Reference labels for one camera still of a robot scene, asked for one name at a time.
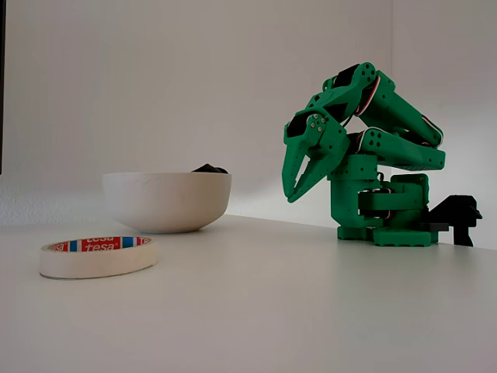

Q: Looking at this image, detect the white tesa masking tape roll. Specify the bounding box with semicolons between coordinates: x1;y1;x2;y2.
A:
39;235;159;280

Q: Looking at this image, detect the black object in bowl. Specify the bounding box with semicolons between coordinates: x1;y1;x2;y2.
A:
191;163;229;175

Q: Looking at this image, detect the white bowl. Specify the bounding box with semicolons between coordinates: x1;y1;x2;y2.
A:
102;172;233;235

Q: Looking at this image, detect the black table clamp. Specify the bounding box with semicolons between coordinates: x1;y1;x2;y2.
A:
421;193;484;247

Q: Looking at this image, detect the dark monitor edge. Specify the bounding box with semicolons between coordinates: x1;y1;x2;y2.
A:
0;0;8;176

